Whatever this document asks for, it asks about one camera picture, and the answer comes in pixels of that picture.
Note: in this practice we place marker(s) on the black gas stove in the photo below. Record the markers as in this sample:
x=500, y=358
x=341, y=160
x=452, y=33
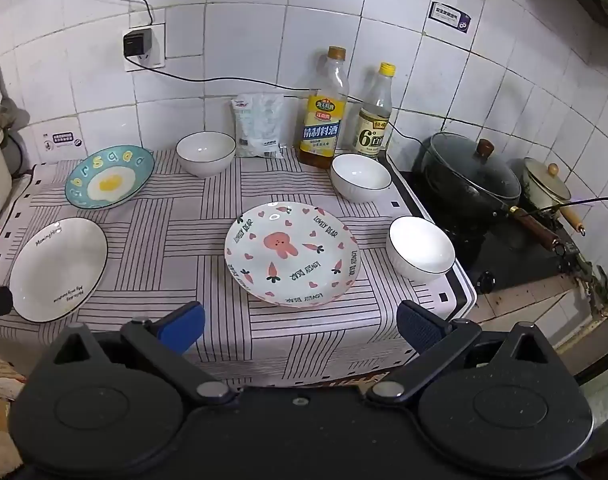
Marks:
x=508, y=266

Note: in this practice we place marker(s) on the cream pot lid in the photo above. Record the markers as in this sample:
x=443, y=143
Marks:
x=546, y=177

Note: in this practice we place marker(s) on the white plate with black lettering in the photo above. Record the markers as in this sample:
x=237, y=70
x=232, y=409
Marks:
x=59, y=270

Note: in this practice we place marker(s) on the rusty metal pipe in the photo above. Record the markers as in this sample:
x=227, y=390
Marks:
x=596, y=285

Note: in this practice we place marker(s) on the glass wok lid brown knob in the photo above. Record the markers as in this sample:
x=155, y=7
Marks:
x=468, y=170

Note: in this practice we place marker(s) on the pink rabbit carrot plate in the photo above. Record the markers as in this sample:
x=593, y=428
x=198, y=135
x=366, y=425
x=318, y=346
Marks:
x=284, y=250

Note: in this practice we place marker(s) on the white salt bag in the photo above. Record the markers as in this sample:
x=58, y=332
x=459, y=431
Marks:
x=258, y=125

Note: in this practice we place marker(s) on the teal fried egg plate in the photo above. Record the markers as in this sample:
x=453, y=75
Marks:
x=109, y=180

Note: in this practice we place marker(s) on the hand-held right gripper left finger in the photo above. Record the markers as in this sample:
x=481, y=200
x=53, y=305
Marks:
x=184, y=327

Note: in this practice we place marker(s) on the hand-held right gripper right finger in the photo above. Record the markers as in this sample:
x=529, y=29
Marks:
x=419, y=330

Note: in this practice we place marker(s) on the white wall socket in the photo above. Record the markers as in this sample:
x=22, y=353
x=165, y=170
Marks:
x=157, y=55

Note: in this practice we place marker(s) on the yellow label cooking wine bottle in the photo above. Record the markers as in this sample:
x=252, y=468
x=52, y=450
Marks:
x=321, y=127

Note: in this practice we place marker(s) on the black power adapter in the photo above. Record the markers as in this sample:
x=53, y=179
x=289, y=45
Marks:
x=136, y=44

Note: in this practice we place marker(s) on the white wall sticker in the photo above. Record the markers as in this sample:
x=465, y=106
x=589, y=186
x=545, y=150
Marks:
x=61, y=141

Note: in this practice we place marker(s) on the dark wall sticker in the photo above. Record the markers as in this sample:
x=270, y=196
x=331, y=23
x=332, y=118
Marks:
x=450, y=18

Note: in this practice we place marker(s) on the clear vinegar bottle yellow cap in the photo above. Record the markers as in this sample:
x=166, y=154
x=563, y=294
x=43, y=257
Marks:
x=373, y=132

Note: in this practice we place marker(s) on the cream enamel pot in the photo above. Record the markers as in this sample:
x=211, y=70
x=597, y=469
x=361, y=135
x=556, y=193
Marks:
x=538, y=197

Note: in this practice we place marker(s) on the white bowl with dark rim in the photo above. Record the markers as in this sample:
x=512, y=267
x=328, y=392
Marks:
x=421, y=249
x=361, y=176
x=205, y=152

